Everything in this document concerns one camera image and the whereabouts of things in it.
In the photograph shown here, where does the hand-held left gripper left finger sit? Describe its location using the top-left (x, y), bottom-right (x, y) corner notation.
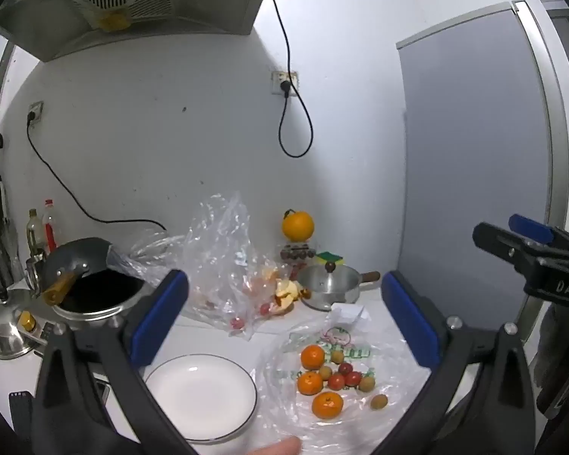
top-left (31, 269), bottom-right (195, 455)

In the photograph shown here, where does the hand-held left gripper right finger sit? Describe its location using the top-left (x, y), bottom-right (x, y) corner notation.
top-left (367, 270), bottom-right (536, 455)

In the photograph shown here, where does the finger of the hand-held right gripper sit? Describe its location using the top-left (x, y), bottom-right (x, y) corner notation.
top-left (509, 213), bottom-right (569, 259)
top-left (472, 221), bottom-right (560, 274)

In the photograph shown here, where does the white plate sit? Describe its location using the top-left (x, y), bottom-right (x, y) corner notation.
top-left (143, 355), bottom-right (258, 444)

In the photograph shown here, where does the orange tangerine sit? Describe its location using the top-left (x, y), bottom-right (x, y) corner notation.
top-left (312, 391), bottom-right (344, 420)
top-left (300, 345), bottom-right (326, 370)
top-left (297, 371), bottom-right (324, 396)

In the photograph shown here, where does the printed plastic bag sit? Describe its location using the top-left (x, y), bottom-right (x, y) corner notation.
top-left (253, 302), bottom-right (437, 453)

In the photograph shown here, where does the person's right forearm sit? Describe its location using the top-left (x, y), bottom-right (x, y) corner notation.
top-left (533, 303), bottom-right (569, 455)

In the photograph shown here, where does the person's left hand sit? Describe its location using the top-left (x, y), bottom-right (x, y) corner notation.
top-left (244, 437), bottom-right (303, 455)

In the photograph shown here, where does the silver induction cooker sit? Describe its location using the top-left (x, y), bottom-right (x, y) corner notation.
top-left (9, 269), bottom-right (148, 356)

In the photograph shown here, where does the small steel pot with lid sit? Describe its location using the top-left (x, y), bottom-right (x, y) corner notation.
top-left (296, 260), bottom-right (381, 312)

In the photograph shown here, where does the grey refrigerator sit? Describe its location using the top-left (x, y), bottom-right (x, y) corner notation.
top-left (396, 0), bottom-right (569, 347)

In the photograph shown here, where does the clear plastic bag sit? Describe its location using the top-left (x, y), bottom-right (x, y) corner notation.
top-left (107, 191), bottom-right (285, 342)

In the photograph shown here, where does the orange peel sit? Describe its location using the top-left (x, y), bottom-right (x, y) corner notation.
top-left (272, 279), bottom-right (311, 316)

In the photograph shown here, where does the clear container of dark dates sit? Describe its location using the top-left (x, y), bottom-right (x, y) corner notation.
top-left (280, 243), bottom-right (318, 262)

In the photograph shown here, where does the red cap bottle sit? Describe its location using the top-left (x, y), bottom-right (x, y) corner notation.
top-left (42, 199), bottom-right (58, 254)

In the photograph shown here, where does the large orange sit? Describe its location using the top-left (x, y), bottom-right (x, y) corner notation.
top-left (281, 209), bottom-right (315, 242)

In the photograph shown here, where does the oil bottle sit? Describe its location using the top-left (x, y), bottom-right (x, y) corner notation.
top-left (26, 209), bottom-right (44, 259)

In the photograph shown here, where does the steel pot lid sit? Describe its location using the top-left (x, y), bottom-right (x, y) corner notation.
top-left (0, 289), bottom-right (41, 360)

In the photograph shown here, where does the black handheld device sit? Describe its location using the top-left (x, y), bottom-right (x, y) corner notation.
top-left (8, 390), bottom-right (36, 441)

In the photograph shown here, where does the steel range hood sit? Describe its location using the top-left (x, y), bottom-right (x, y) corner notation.
top-left (0, 0), bottom-right (280, 62)

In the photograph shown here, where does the dark frying pan wooden handle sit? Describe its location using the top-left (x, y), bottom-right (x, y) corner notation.
top-left (37, 237), bottom-right (115, 306)

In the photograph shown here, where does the black cooker power cable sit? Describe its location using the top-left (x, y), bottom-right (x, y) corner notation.
top-left (26, 113), bottom-right (168, 233)

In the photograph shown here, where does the black hood power cable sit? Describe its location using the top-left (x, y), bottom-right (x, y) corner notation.
top-left (267, 0), bottom-right (314, 158)

